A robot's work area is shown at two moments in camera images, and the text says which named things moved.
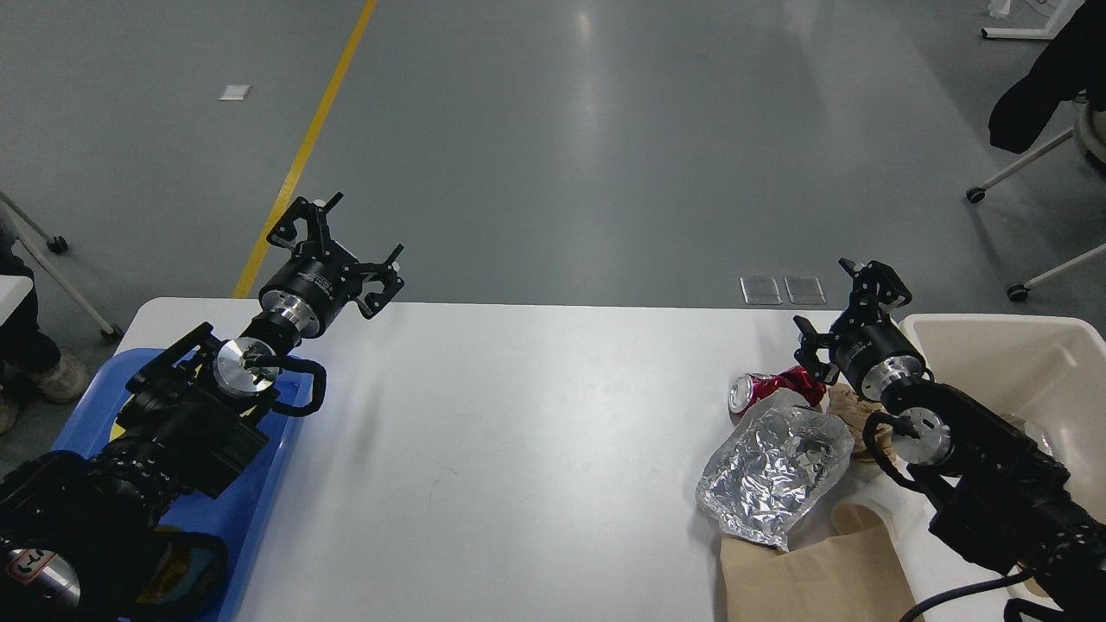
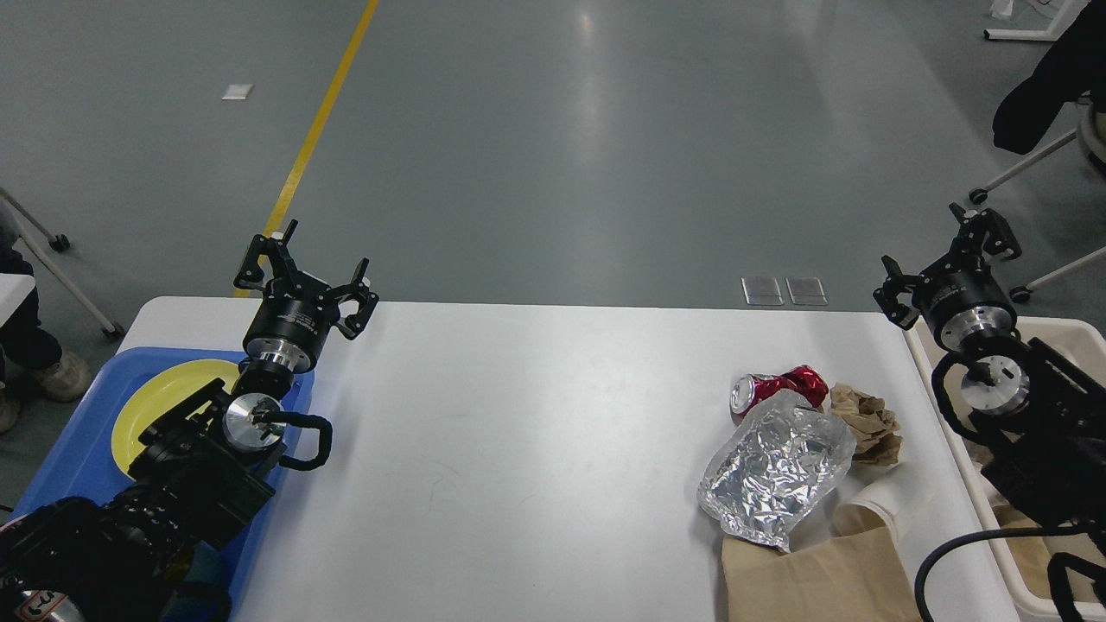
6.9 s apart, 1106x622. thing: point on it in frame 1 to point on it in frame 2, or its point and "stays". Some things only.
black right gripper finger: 810,342 to 904,315
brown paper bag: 857,577 stays
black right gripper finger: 876,287 to 998,240
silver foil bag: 774,461 stays
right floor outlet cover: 805,290 stays
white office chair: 1090,132 stays
